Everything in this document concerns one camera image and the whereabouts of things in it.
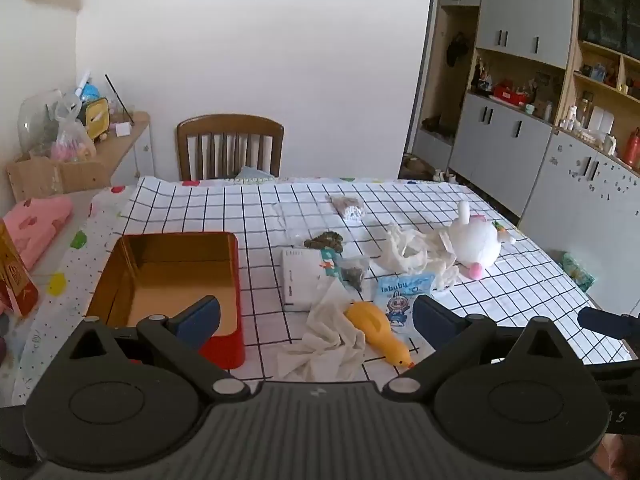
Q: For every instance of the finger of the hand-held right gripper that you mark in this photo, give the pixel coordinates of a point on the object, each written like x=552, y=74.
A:
x=602, y=321

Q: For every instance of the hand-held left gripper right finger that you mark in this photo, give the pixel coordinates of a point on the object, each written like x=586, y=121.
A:
x=431, y=317

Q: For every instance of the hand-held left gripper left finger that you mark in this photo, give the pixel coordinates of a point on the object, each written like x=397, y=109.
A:
x=200, y=317

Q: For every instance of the blue cartoon packet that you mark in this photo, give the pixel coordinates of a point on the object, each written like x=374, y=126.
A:
x=397, y=305

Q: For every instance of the yellow rubber duck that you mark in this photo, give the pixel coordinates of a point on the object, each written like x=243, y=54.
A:
x=372, y=325

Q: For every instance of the white mesh cloth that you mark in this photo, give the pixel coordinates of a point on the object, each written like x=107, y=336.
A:
x=415, y=252

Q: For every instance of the red tin box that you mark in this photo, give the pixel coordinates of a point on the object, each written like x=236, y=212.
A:
x=150, y=270

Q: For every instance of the white plush rabbit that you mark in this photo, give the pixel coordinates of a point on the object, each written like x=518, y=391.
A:
x=472, y=245

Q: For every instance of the green tissue pack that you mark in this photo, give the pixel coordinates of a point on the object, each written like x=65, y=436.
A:
x=577, y=272

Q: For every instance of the white wipes pack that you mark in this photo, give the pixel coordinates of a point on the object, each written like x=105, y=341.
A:
x=300, y=280

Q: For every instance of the checkered tablecloth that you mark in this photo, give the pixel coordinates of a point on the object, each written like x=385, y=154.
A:
x=260, y=210

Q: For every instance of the small brown plush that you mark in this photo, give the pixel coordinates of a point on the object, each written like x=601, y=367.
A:
x=325, y=241

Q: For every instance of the clear bag of white beads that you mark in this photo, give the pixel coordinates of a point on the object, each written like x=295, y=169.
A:
x=350, y=207

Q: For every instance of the blue chair cushion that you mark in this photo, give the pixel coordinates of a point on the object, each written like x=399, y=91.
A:
x=255, y=175

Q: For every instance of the wooden chair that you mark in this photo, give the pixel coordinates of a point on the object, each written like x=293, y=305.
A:
x=227, y=145

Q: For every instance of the red bottle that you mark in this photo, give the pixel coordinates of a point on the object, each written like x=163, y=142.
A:
x=632, y=147

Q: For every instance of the wooden sideboard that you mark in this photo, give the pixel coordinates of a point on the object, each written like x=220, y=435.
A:
x=135, y=145

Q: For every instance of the red paper bag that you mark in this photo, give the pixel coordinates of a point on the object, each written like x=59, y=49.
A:
x=15, y=280

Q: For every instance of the pink cushion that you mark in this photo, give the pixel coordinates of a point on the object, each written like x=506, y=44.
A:
x=35, y=225

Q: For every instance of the grey wooden cabinet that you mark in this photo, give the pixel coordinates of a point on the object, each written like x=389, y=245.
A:
x=520, y=135

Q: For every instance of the small white box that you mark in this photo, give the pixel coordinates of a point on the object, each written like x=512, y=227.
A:
x=122, y=129

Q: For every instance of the cardboard box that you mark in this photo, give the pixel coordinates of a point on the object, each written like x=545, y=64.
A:
x=50, y=177

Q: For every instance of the clear plastic bag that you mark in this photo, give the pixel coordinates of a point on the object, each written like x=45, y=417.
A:
x=72, y=140

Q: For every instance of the thin black stick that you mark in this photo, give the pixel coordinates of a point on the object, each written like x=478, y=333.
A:
x=120, y=100

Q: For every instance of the blue globe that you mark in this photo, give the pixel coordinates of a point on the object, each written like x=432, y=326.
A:
x=91, y=92

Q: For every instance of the dark hanging bag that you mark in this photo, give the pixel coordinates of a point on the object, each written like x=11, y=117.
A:
x=457, y=50

